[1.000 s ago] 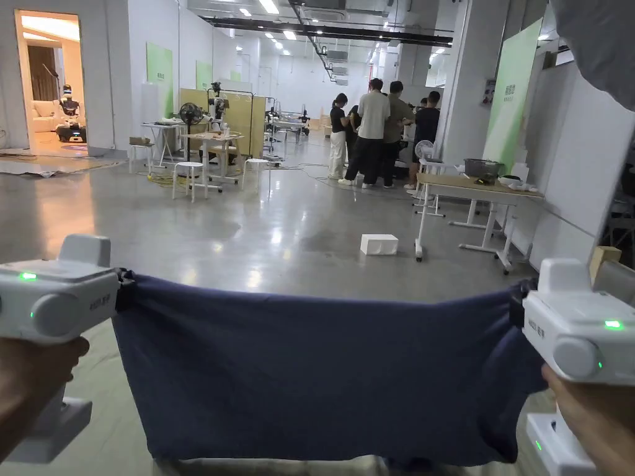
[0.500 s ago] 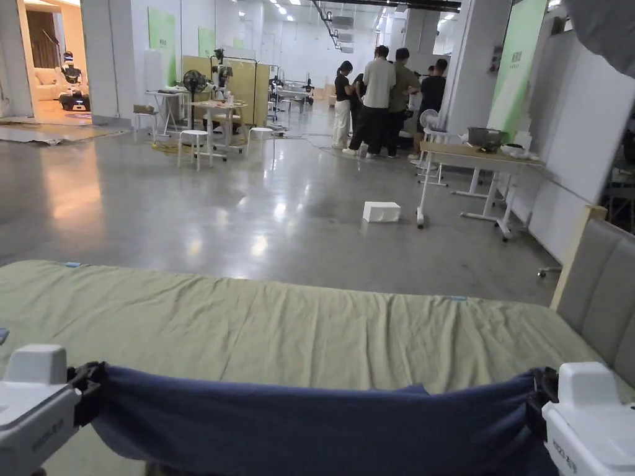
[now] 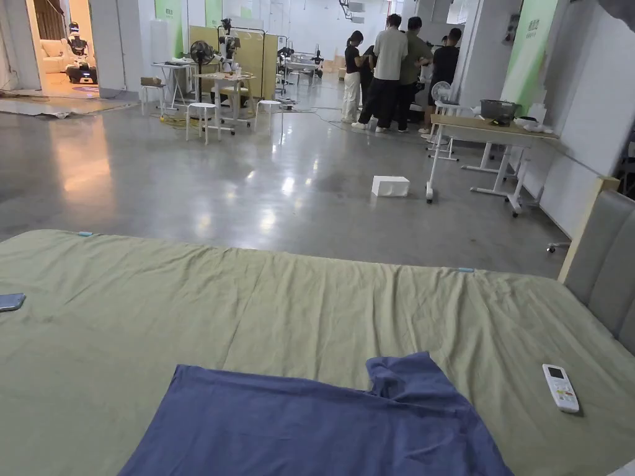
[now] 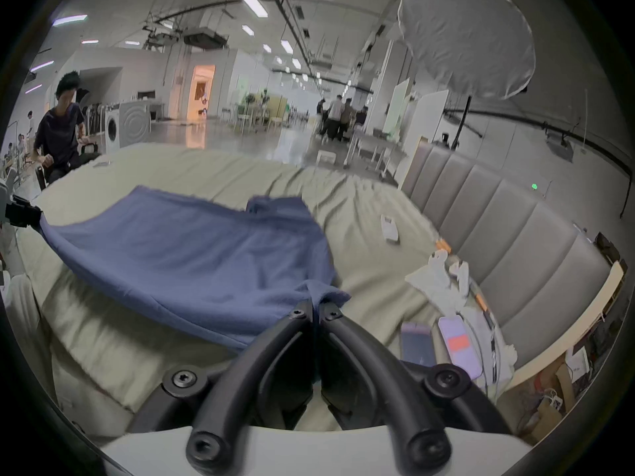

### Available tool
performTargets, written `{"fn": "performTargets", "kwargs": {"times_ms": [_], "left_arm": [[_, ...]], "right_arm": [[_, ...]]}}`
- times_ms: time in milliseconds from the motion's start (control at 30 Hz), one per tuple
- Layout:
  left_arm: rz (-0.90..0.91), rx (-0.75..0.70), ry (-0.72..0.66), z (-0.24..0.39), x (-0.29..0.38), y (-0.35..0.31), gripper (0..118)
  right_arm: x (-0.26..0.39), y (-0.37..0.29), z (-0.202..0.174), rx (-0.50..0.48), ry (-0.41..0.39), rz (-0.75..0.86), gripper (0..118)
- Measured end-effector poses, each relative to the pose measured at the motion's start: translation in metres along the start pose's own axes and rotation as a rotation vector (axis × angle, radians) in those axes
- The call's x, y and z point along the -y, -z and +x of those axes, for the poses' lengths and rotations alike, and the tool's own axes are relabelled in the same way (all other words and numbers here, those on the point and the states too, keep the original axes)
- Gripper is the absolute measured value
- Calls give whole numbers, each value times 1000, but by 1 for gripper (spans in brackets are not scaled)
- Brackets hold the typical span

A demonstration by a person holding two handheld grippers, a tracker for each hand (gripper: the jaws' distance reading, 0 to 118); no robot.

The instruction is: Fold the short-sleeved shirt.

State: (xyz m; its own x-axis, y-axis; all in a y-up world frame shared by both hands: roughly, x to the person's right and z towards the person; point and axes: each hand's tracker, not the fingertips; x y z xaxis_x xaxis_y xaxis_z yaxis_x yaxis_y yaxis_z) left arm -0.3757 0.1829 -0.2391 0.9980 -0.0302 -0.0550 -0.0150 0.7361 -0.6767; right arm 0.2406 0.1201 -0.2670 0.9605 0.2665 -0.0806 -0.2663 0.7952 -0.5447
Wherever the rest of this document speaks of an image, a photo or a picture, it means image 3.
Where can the bed with pale green sheet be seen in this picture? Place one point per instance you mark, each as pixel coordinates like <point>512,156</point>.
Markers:
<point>307,317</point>

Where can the white carton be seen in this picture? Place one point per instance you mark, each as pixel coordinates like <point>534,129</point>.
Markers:
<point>390,186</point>

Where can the group of people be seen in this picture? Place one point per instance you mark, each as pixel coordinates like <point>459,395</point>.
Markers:
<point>397,74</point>

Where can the white standing fan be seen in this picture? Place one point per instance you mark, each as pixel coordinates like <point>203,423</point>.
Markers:
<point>439,101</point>

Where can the dark blue shirt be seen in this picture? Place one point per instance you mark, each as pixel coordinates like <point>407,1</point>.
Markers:
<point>317,426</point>

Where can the black standing fan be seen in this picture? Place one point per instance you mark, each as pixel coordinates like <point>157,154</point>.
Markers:
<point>201,62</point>

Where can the white remote control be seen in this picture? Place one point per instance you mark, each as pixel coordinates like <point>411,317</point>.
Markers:
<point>560,388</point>

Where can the grey padded headboard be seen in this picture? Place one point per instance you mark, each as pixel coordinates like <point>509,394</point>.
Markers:
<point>603,258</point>

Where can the white humanoid robot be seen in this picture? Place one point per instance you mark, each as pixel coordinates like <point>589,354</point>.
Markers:
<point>79,52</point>

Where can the blue phone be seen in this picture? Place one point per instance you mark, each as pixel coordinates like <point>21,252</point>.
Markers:
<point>10,301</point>

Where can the white sofa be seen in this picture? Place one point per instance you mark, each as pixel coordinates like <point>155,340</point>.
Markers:
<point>54,57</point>

